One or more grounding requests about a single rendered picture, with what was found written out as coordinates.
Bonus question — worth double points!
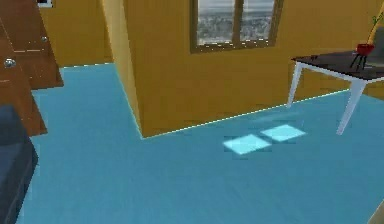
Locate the red bowl on black stand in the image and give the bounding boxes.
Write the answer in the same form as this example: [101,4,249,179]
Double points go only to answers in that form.
[349,42,376,71]

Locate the brown framed window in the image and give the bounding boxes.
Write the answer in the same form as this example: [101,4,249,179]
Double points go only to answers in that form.
[189,0,285,55]

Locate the dark table with white legs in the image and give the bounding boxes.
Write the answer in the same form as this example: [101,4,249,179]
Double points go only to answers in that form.
[286,49,384,136]

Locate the brown wooden door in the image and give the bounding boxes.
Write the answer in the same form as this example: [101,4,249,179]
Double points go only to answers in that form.
[0,16,49,138]
[0,0,65,91]

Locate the dark blue sofa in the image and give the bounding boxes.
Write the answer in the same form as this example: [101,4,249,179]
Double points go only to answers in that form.
[0,104,39,224]

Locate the grey laptop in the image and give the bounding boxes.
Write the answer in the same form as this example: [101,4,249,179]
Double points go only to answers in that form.
[366,29,384,68]

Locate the green house plant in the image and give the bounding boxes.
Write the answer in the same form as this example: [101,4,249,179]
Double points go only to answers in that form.
[370,4,384,38]

